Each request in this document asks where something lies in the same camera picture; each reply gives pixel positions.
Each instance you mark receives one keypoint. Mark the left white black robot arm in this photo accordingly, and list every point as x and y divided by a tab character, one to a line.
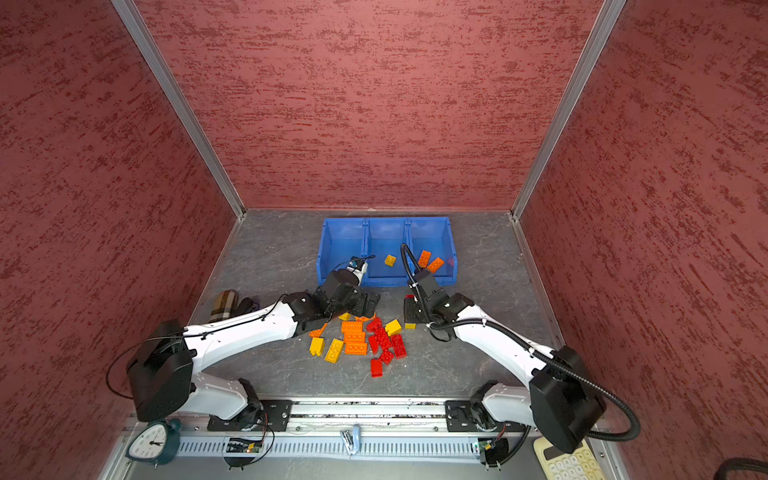
167	374

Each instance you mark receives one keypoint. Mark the plaid cloth pouch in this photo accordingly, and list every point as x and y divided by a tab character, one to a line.
224	306

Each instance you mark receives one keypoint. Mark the blue three-compartment bin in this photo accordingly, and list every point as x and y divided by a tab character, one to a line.
343	238

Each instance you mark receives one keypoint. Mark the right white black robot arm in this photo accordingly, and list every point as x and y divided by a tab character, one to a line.
562	402

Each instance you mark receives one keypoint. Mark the red lego cluster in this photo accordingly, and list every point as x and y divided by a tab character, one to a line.
387	348

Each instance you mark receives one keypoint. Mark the orange lego left slanted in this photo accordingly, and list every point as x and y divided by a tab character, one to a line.
318	332

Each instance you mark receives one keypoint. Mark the beige calculator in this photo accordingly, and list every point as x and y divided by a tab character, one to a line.
558	465

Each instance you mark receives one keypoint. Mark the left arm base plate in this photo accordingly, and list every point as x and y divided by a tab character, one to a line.
267	415

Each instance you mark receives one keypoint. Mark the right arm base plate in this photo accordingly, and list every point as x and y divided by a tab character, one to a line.
465	416

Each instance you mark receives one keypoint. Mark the yellow long lego bottom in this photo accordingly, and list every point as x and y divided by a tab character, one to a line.
334	351

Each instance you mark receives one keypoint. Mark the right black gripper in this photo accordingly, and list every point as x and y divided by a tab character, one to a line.
408	311

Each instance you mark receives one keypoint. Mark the green alarm clock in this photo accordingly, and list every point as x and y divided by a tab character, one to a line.
157	444

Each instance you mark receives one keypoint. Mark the red lego bottom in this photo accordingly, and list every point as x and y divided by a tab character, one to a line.
376	368

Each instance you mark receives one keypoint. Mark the orange lego stack centre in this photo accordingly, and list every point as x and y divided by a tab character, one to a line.
354	338

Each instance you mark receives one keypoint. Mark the silver clip on rail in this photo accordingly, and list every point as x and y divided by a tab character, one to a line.
352	440

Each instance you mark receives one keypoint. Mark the yellow lego bottom left small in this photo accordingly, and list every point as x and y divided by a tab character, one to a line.
317	346

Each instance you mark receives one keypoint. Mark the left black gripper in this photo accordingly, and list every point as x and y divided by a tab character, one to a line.
361	301

